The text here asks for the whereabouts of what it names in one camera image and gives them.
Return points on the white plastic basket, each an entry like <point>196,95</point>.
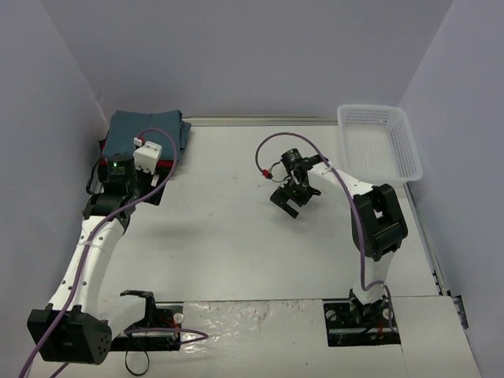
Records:
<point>377,144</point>

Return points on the red folded t shirt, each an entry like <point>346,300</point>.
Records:
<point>162,164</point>

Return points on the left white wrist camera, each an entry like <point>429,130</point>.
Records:
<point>146,155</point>

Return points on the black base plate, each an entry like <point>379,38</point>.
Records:
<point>140,323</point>
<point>350,324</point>

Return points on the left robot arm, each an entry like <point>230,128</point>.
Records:
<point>70,328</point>

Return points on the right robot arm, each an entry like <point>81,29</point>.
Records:
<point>377,223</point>

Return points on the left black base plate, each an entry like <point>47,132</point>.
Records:
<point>140,323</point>

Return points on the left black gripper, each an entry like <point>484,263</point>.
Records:
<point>147,180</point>

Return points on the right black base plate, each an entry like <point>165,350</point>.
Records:
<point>350,324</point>

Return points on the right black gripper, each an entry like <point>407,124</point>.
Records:
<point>294,196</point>

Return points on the blue t shirt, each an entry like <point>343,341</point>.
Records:
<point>167,129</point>

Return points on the black folded t shirt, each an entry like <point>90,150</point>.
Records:
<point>102,172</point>

